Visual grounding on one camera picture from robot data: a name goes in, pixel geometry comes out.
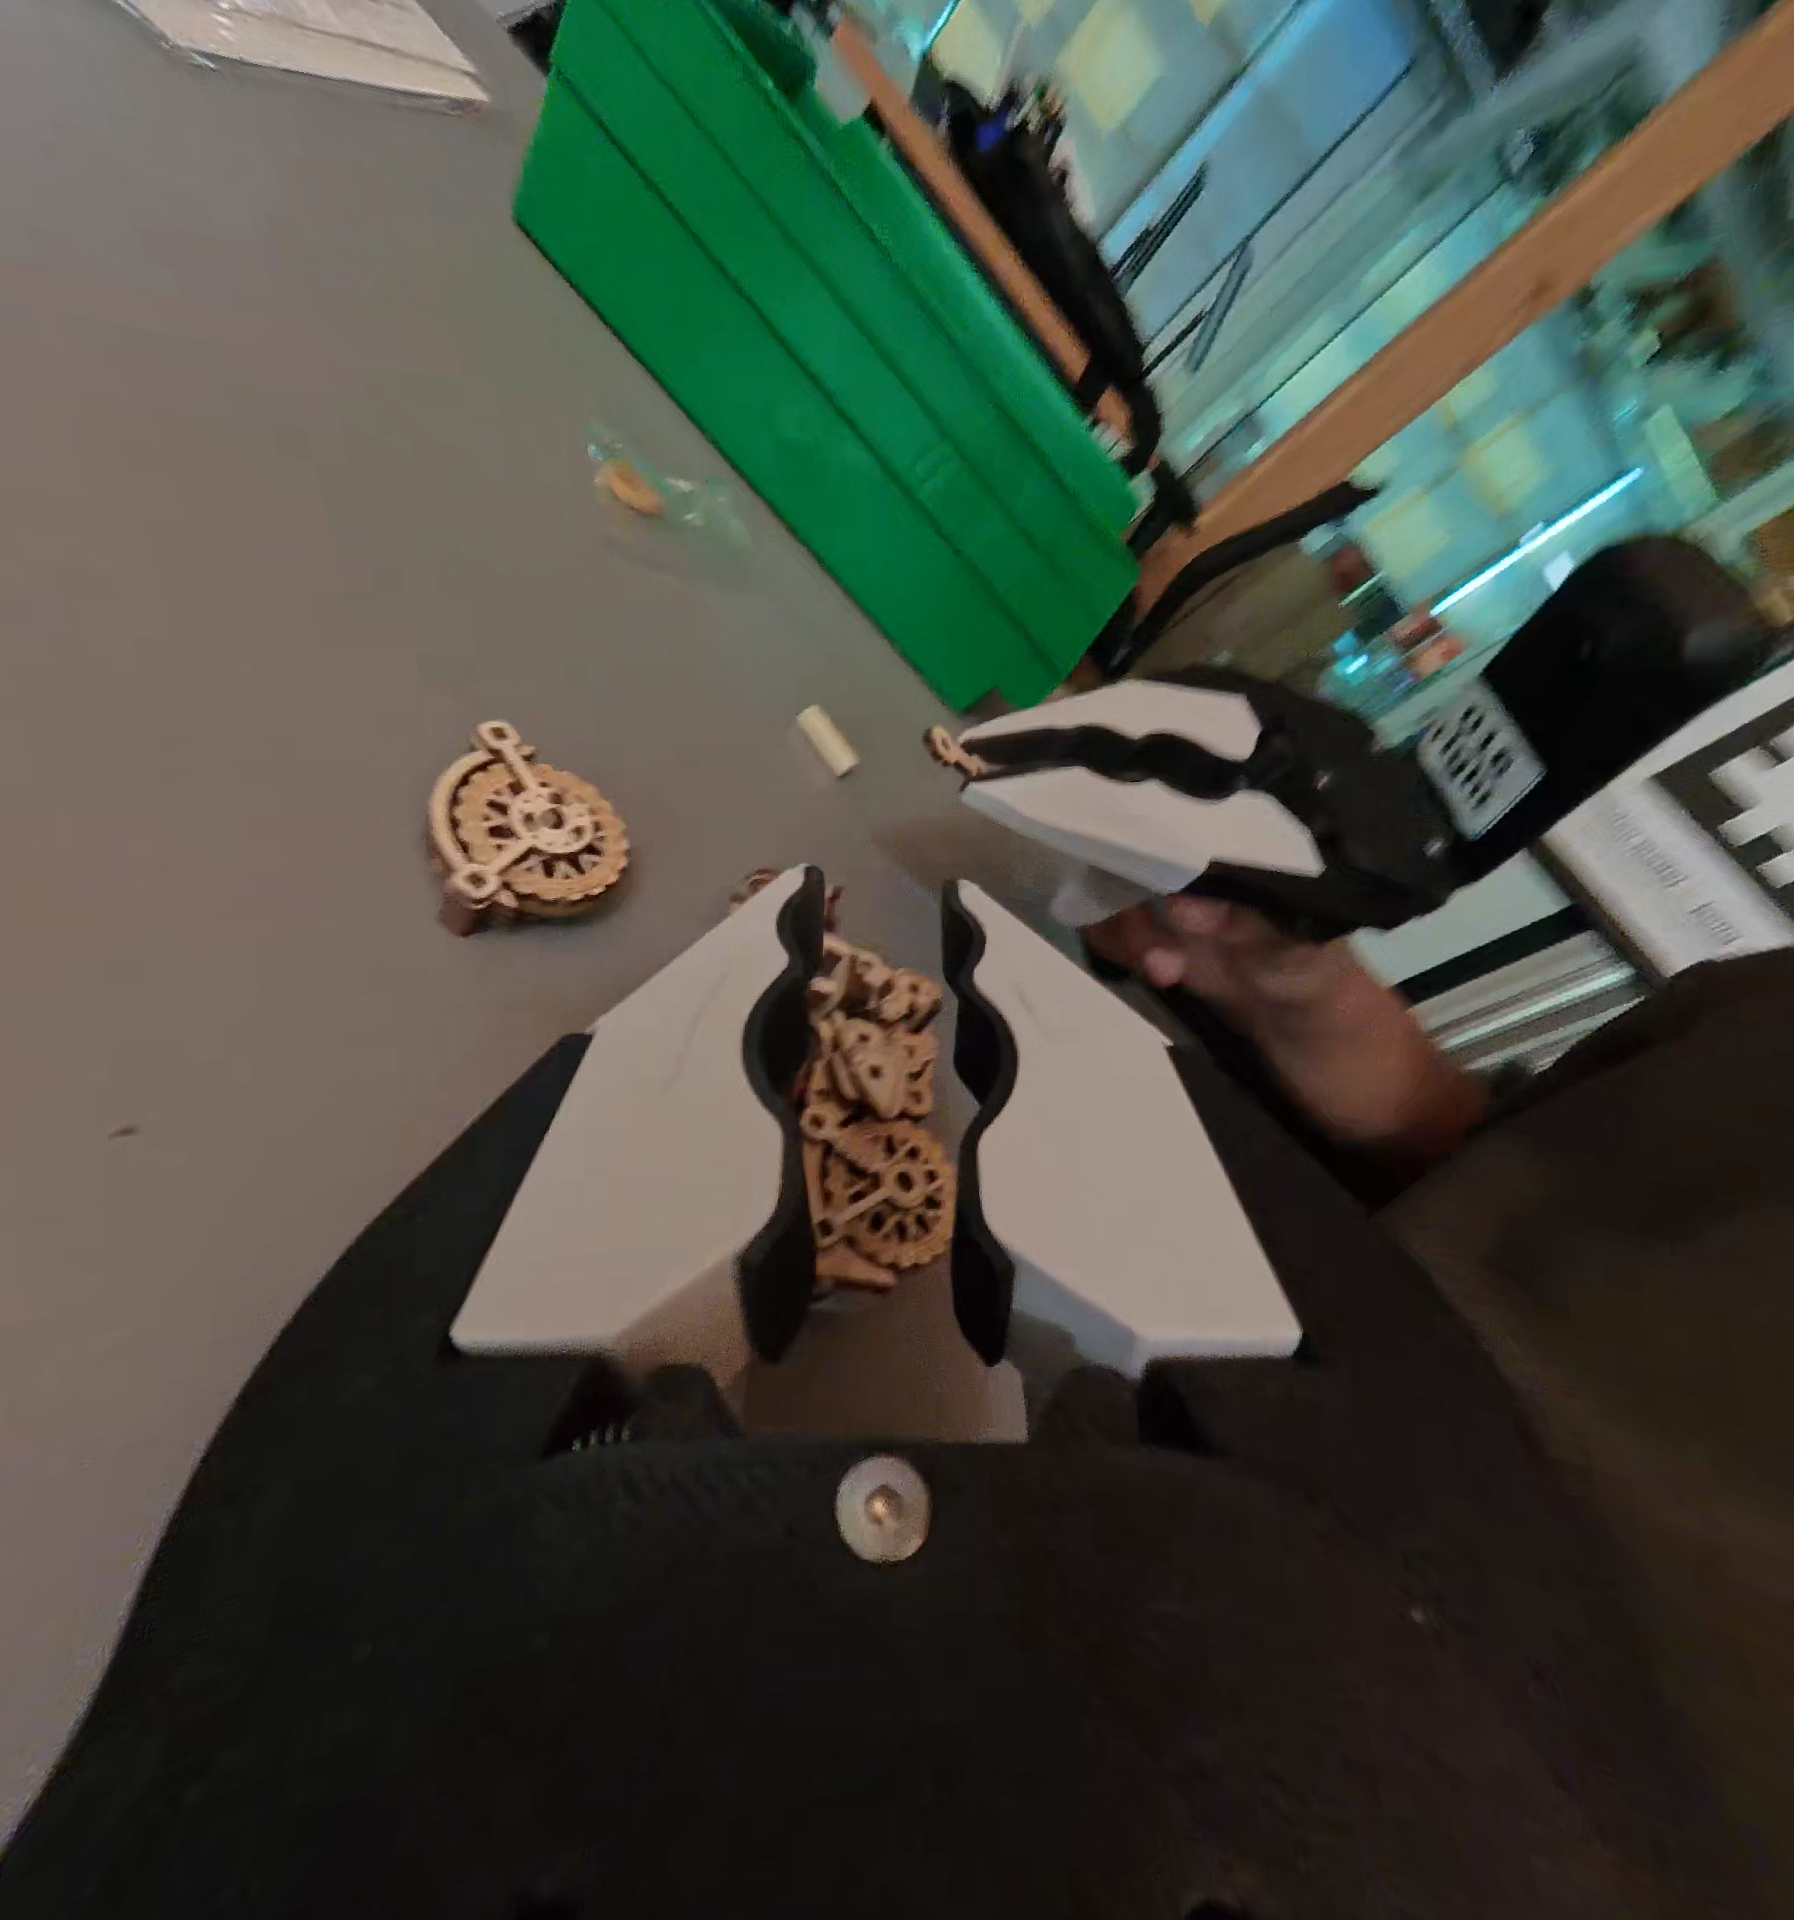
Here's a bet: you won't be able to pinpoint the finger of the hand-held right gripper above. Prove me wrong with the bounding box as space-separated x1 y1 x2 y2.
959 768 1327 929
955 668 1269 782

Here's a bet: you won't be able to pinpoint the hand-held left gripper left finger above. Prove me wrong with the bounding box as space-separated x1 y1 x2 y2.
448 865 826 1364

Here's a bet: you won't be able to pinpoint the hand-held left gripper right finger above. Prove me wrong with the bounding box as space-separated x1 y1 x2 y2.
939 879 1302 1373

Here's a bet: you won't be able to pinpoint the wooden gear mechanism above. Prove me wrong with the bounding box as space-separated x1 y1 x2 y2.
793 932 961 1293

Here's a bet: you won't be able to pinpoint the grey desk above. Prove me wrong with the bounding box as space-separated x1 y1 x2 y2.
0 0 1184 1894

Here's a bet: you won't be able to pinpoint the person's right hand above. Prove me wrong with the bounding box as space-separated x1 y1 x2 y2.
1088 897 1486 1160

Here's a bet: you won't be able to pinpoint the round wooden gear assembly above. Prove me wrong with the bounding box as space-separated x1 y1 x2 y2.
426 719 634 935

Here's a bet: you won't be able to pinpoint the green plastic bin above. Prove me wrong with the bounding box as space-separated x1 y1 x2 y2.
512 0 1145 715

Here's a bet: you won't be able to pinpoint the black office chair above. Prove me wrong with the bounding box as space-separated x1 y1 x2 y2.
941 74 1201 535

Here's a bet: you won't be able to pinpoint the small clear plastic bag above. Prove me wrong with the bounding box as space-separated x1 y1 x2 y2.
584 426 756 563

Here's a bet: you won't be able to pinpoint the light wooden panel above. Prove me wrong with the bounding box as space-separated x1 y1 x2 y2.
1136 0 1794 603

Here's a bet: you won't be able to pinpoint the person's leg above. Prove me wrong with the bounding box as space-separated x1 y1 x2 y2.
1370 932 1794 1920

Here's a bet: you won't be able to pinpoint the clear plastic sheets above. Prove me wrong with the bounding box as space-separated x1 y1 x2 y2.
107 0 495 115

